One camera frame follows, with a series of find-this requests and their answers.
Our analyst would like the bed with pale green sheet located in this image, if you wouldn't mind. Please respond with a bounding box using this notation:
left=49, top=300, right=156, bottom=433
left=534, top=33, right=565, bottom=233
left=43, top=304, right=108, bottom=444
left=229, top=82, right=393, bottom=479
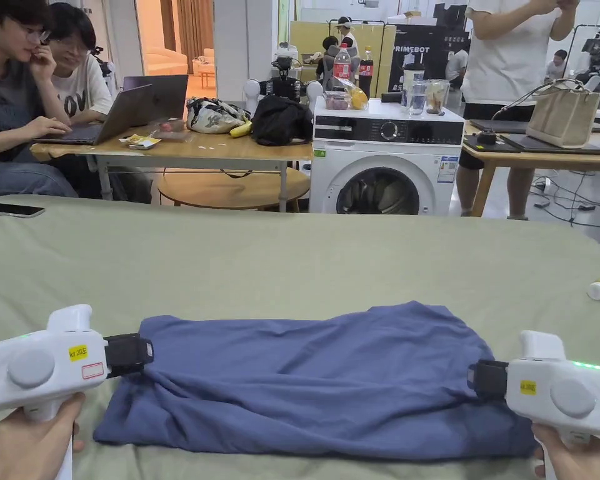
left=0, top=194, right=600, bottom=480

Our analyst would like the white washing machine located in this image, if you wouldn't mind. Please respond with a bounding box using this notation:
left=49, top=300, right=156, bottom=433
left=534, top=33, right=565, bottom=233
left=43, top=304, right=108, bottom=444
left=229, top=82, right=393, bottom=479
left=308, top=44, right=466, bottom=217

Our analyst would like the person's left hand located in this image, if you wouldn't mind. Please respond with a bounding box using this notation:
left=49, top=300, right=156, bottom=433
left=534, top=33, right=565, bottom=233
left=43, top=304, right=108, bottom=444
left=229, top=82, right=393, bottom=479
left=0, top=392, right=87, bottom=480

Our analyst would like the black smartphone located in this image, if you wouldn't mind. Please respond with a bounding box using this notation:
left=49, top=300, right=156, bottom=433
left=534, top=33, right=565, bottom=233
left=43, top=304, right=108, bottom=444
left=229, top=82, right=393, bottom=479
left=0, top=202, right=46, bottom=219

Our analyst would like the dark blue shirt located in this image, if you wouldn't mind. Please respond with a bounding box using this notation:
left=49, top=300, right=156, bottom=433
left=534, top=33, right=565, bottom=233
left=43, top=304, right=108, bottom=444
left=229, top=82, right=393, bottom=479
left=92, top=299, right=538, bottom=461

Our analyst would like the round low wooden table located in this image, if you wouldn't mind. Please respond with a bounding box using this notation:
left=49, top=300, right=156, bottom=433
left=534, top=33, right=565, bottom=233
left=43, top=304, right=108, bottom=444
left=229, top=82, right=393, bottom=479
left=157, top=166, right=311, bottom=212

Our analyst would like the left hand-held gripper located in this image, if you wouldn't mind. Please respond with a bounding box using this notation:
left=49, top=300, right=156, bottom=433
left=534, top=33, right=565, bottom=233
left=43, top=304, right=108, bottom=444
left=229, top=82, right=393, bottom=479
left=0, top=304, right=155, bottom=480

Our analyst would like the wooden table with laptops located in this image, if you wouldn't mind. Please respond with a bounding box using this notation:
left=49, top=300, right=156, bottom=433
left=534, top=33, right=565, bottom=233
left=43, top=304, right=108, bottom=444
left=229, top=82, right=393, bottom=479
left=29, top=74, right=315, bottom=213

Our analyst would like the wooden table with beige bag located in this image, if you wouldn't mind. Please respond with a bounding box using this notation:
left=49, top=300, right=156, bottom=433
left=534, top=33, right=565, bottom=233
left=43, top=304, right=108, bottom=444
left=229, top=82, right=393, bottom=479
left=461, top=79, right=600, bottom=218

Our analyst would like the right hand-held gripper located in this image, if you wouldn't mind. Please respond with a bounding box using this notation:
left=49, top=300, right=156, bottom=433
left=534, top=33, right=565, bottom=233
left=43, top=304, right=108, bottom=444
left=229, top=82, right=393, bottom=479
left=467, top=329, right=600, bottom=480

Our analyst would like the person's right hand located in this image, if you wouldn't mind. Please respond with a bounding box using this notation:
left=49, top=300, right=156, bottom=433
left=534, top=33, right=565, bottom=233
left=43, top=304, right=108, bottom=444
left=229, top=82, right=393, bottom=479
left=532, top=424, right=600, bottom=480

